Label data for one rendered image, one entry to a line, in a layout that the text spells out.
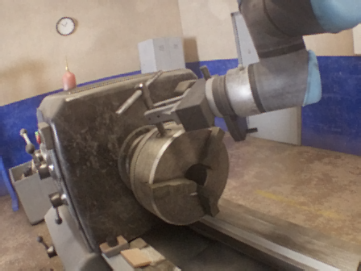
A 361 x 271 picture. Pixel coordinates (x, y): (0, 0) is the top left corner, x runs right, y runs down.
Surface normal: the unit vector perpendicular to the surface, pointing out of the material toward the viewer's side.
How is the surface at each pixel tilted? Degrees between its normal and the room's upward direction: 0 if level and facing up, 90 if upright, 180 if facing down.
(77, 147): 90
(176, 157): 90
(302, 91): 110
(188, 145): 90
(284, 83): 96
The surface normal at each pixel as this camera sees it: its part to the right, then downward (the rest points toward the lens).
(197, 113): -0.36, 0.58
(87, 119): 0.62, 0.14
